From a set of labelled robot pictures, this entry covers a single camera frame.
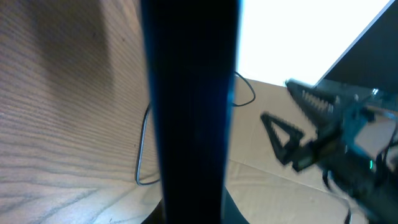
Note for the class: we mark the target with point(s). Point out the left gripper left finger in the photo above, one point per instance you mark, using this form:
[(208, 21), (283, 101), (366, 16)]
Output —
[(156, 216)]

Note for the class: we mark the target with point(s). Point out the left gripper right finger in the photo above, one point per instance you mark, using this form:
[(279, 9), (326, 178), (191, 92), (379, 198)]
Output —
[(230, 212)]

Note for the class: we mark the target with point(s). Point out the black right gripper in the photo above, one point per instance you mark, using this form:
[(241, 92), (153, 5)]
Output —
[(332, 146)]

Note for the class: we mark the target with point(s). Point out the blue Galaxy smartphone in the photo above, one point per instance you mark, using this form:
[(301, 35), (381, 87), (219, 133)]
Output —
[(191, 58)]

